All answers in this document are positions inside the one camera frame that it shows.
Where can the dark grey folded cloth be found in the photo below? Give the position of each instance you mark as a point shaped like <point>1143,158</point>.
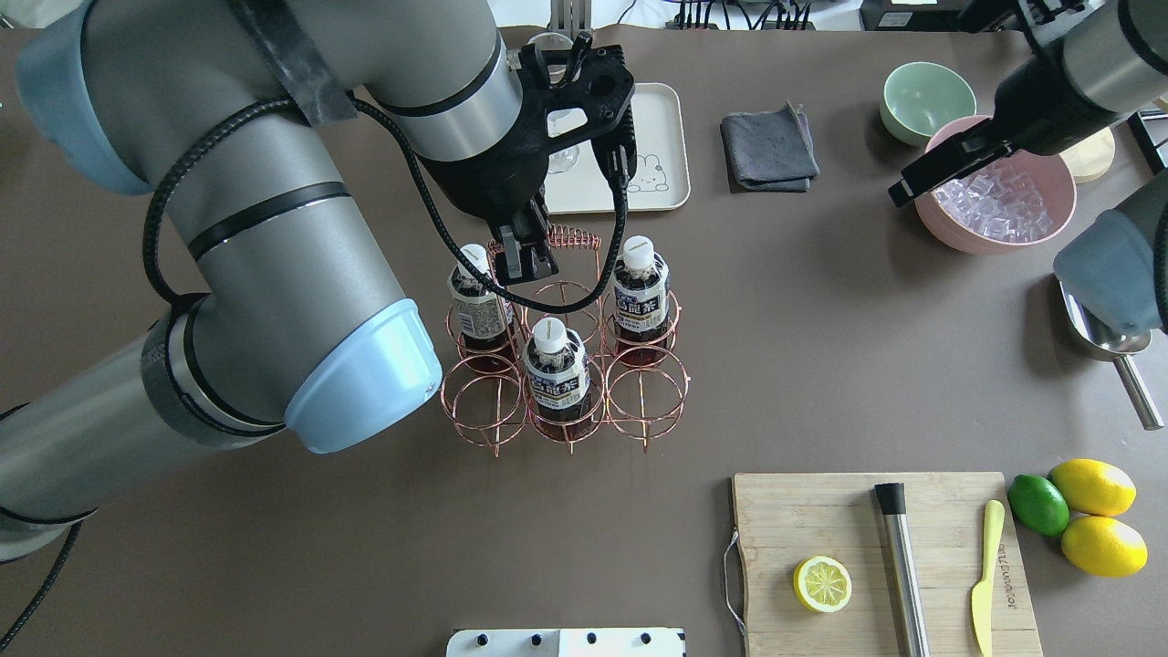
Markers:
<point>770,151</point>

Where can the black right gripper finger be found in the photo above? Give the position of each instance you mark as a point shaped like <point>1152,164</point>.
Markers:
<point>956,157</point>

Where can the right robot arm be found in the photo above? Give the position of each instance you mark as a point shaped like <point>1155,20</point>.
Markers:
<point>1093,63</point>

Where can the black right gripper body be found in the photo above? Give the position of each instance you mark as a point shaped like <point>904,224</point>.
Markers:
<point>1029,111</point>

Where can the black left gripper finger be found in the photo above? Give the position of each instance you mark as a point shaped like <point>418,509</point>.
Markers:
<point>526,254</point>

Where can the wooden cutting board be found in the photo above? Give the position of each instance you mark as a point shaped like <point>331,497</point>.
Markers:
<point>782,519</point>

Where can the wooden glass drying tree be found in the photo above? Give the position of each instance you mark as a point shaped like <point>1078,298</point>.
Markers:
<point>1090,159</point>

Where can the metal ice scoop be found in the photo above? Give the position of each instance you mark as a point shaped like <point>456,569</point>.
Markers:
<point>1103,343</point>

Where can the green lime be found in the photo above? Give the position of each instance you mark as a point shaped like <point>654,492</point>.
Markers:
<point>1038,505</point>

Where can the yellow plastic knife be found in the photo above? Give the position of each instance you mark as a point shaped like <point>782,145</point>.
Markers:
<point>982,593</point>

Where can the pink bowl with ice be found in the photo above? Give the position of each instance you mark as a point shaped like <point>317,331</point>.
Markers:
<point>1010,204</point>

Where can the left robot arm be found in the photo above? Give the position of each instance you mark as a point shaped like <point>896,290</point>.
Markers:
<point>282,311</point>

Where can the white rabbit tray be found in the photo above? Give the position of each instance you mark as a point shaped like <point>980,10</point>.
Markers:
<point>575,184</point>

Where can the mint green bowl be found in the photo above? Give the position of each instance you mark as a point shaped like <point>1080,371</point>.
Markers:
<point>919,98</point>

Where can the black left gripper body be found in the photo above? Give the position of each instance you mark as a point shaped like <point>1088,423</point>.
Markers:
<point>484,180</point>

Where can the halved lemon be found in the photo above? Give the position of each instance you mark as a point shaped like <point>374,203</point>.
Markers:
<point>822,584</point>

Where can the tea bottle white cap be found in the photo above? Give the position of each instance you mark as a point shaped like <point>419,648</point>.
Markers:
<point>485,323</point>

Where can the copper wire bottle basket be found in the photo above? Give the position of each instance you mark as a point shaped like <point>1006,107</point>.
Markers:
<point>609,366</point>

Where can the steel muddler black tip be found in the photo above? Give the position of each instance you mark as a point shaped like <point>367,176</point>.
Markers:
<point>892,503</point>

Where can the yellow lemon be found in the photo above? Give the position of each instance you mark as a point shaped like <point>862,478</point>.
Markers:
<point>1094,487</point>
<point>1104,547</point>

